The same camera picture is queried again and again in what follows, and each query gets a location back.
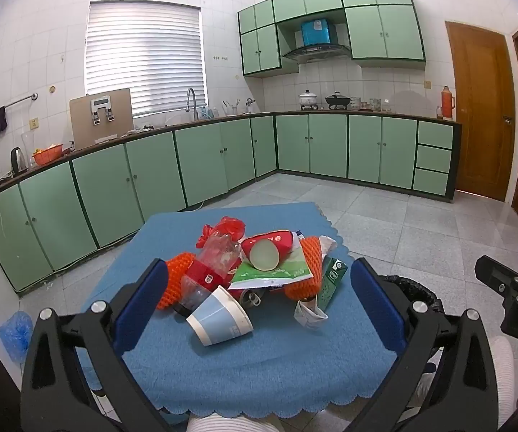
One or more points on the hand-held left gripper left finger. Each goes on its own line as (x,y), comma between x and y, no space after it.
(144,301)

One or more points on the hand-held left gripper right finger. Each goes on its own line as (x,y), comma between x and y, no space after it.
(376,306)

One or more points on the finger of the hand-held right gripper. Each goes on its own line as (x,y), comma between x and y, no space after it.
(499,276)

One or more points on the orange foam fruit net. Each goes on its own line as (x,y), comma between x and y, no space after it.
(310,256)
(178,274)

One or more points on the black trash bin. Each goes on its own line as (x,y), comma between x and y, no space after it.
(421,288)

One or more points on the green drink carton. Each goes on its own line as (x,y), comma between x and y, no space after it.
(331,283)

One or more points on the white wrapper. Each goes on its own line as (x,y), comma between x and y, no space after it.
(308,317)

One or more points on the blue paper cup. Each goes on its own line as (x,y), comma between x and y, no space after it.
(218,319)

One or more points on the clear plastic bottle red label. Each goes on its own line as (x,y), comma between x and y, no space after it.
(214,256)

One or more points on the green white snack packet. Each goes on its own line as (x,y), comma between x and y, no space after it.
(281,272)

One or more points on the red plastic bag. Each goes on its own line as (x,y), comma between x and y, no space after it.
(227,227)

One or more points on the red drink can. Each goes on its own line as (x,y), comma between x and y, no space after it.
(272,240)

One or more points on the green base cabinets with counter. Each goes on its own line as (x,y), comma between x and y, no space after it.
(106,189)

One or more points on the blue tablecloth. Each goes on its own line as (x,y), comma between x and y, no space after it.
(263,369)

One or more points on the blue plastic bag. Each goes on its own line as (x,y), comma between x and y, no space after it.
(16,335)

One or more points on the orange thermos flask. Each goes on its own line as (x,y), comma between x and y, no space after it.
(447,103)

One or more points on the orange plastic basket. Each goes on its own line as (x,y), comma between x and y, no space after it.
(47,155)

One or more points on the brown board with scale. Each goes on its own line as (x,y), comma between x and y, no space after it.
(83,126)

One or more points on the steel electric kettle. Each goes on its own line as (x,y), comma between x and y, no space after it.
(18,161)

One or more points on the clear plastic jug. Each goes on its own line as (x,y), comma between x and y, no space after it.
(27,144)

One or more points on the glass jar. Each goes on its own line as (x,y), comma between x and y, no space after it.
(356,102)
(375,104)

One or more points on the metal faucet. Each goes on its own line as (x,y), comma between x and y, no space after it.
(190,99)

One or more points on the black wok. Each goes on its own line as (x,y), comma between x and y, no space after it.
(336,100)

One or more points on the utensil holder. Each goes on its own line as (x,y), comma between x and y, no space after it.
(230,109)

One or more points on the white cooking pot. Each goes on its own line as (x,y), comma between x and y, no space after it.
(308,99)

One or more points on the metal towel bar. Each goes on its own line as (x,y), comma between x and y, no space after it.
(20,100)

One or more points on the white window blind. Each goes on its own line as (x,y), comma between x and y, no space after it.
(142,54)

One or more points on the range hood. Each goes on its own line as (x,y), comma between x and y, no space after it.
(315,51)

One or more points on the blue box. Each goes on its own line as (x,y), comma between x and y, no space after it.
(317,31)

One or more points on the yellow wall outlet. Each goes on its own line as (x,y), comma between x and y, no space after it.
(34,123)

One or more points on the green wall cabinets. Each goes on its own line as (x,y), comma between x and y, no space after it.
(385,31)

